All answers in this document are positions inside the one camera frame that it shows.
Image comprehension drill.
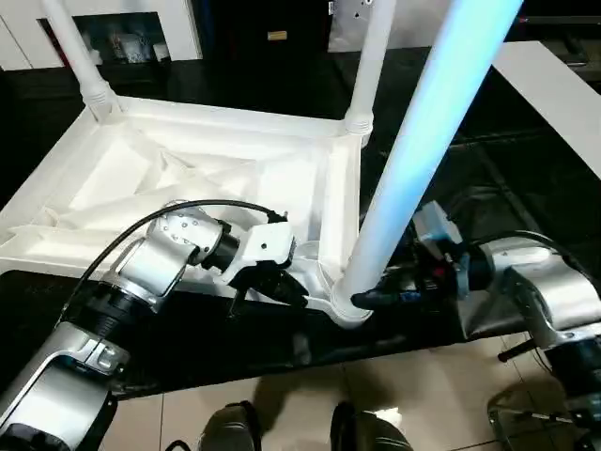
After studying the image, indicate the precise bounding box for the black metal stand bar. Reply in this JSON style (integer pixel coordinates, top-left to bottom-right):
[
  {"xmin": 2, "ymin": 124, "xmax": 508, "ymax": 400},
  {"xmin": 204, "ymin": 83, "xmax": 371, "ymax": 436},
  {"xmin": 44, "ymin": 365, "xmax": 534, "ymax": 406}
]
[{"xmin": 497, "ymin": 336, "xmax": 542, "ymax": 364}]

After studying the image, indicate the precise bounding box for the black table mat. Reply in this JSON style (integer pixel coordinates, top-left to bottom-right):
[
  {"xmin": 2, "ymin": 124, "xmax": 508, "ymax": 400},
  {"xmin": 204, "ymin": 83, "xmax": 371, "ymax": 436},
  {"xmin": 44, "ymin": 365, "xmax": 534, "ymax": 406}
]
[{"xmin": 0, "ymin": 41, "xmax": 601, "ymax": 403}]

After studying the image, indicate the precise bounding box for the black low furniture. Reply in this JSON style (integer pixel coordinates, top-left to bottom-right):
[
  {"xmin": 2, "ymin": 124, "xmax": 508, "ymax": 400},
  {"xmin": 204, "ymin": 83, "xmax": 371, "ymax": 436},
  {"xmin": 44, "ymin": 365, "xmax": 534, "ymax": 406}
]
[{"xmin": 514, "ymin": 12, "xmax": 601, "ymax": 70}]

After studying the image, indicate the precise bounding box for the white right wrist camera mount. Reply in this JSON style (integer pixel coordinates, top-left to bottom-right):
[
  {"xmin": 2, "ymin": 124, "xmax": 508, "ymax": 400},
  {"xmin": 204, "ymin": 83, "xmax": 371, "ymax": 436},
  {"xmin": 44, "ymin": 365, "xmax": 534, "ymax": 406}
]
[{"xmin": 414, "ymin": 200, "xmax": 471, "ymax": 298}]

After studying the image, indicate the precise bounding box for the black cabinet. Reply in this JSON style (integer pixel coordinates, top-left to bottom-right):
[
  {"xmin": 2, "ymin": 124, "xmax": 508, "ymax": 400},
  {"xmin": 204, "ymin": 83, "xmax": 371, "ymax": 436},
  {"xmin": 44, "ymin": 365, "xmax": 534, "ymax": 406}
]
[{"xmin": 200, "ymin": 0, "xmax": 331, "ymax": 118}]

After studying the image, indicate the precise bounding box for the grey cushion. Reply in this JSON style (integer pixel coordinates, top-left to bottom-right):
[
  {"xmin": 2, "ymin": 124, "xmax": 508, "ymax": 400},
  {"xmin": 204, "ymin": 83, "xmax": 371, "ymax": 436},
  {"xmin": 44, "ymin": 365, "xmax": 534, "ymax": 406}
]
[{"xmin": 326, "ymin": 0, "xmax": 439, "ymax": 54}]

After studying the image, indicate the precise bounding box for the white flat board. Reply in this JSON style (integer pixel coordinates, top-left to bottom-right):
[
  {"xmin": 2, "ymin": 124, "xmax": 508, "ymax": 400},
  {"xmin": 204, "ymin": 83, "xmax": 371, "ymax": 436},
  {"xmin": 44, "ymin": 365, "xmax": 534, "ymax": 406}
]
[{"xmin": 486, "ymin": 39, "xmax": 601, "ymax": 162}]

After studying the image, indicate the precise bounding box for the white plastic table top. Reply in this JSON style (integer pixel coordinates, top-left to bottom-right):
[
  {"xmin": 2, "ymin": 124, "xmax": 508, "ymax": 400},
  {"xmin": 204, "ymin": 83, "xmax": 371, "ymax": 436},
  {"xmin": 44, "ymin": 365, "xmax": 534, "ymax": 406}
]
[{"xmin": 0, "ymin": 95, "xmax": 378, "ymax": 334}]

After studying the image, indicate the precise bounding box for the white plastic table leg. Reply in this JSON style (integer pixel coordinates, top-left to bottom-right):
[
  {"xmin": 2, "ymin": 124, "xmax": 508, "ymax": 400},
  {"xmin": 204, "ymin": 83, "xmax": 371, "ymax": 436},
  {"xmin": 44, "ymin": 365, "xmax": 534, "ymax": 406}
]
[
  {"xmin": 330, "ymin": 0, "xmax": 526, "ymax": 331},
  {"xmin": 39, "ymin": 0, "xmax": 127, "ymax": 127},
  {"xmin": 341, "ymin": 0, "xmax": 396, "ymax": 136}
]

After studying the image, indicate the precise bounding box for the white glass-door cabinet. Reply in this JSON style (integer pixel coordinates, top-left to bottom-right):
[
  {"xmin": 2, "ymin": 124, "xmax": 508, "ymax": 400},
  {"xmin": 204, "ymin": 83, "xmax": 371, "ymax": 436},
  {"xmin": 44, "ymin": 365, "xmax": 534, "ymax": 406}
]
[{"xmin": 0, "ymin": 0, "xmax": 207, "ymax": 72}]

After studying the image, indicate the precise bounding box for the dark left robot foot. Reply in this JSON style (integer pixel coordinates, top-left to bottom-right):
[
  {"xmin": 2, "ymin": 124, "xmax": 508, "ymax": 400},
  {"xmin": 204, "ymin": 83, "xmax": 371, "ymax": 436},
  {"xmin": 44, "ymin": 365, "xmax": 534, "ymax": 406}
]
[{"xmin": 200, "ymin": 400, "xmax": 263, "ymax": 451}]

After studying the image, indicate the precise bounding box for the chrome metal floor frame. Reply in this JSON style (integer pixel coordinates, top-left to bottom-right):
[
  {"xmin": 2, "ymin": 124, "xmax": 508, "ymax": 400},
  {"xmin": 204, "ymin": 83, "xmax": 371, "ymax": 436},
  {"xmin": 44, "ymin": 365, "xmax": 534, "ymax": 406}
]
[{"xmin": 486, "ymin": 388, "xmax": 579, "ymax": 451}]

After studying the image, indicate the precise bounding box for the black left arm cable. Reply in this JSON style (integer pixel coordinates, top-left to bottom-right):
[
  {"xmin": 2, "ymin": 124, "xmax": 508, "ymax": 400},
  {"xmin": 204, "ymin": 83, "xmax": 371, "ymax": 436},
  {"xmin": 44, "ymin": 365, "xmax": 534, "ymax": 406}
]
[{"xmin": 59, "ymin": 198, "xmax": 291, "ymax": 321}]

